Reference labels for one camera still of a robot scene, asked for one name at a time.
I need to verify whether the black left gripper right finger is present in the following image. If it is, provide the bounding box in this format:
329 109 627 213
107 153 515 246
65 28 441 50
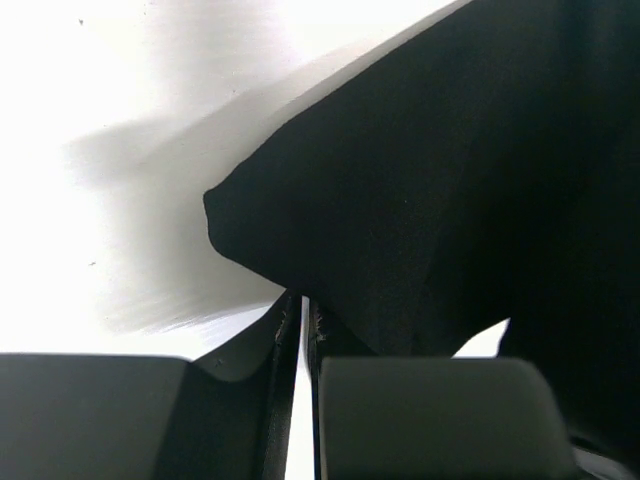
308 302 582 479

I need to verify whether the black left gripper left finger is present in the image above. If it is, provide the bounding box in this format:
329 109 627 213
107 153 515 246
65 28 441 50
1 292 300 479

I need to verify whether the black skirt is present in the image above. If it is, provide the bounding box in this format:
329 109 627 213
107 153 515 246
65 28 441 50
203 1 639 470

